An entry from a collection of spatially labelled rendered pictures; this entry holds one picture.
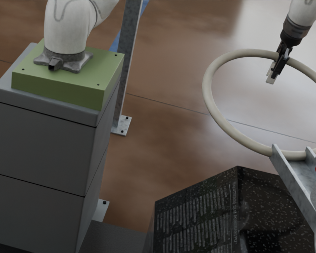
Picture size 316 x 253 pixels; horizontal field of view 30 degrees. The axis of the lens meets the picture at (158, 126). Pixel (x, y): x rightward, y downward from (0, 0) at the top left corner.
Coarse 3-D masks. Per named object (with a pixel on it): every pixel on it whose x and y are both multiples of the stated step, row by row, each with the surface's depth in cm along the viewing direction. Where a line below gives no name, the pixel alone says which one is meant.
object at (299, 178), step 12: (276, 156) 176; (312, 156) 178; (276, 168) 176; (288, 168) 168; (300, 168) 178; (312, 168) 177; (288, 180) 167; (300, 180) 172; (312, 180) 173; (300, 192) 159; (300, 204) 159; (312, 204) 153; (312, 216) 151; (312, 228) 151
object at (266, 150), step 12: (216, 60) 202; (228, 60) 205; (276, 60) 212; (288, 60) 211; (312, 72) 209; (204, 84) 193; (204, 96) 190; (216, 108) 186; (216, 120) 185; (228, 132) 182; (240, 132) 182; (252, 144) 180; (288, 156) 180; (300, 156) 181
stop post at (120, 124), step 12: (132, 0) 306; (132, 12) 310; (132, 24) 313; (120, 36) 318; (132, 36) 317; (120, 48) 322; (132, 48) 322; (120, 84) 334; (120, 96) 338; (120, 108) 343; (120, 120) 356; (120, 132) 347
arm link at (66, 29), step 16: (48, 0) 216; (64, 0) 212; (80, 0) 214; (48, 16) 215; (64, 16) 213; (80, 16) 215; (48, 32) 217; (64, 32) 215; (80, 32) 218; (48, 48) 221; (64, 48) 218; (80, 48) 222
